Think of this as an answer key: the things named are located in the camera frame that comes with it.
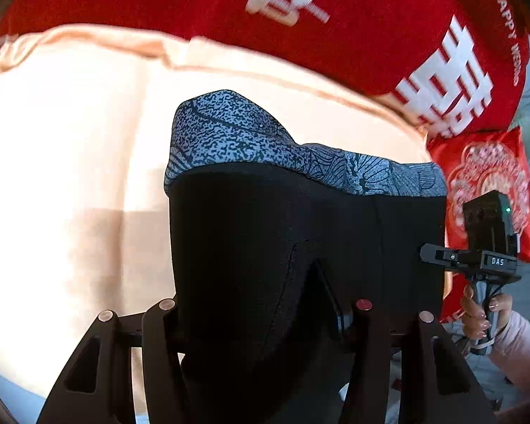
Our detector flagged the person's right hand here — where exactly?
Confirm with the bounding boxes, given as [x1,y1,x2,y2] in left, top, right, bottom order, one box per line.
[460,283,514,343]

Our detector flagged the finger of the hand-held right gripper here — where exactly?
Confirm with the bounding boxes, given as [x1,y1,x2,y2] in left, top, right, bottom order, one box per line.
[419,243,483,273]

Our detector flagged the black pants with patterned waistband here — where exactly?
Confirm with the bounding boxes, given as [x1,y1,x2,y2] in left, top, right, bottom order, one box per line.
[164,89,448,424]

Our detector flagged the red embroidered pillow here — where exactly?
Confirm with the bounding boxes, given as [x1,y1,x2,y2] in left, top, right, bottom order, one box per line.
[426,126,530,324]

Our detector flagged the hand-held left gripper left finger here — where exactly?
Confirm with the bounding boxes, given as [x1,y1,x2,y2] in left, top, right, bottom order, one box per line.
[35,298,192,424]

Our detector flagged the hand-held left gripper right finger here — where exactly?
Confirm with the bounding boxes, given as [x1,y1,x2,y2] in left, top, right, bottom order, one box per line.
[314,260,498,424]

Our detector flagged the peach bed sheet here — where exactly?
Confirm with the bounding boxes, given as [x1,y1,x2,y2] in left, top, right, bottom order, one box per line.
[0,24,434,424]

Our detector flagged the red blanket with white print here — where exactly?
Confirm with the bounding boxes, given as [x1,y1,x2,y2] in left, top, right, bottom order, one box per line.
[0,0,530,139]

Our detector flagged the person's right forearm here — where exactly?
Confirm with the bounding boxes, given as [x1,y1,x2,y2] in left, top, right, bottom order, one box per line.
[486,310,530,409]

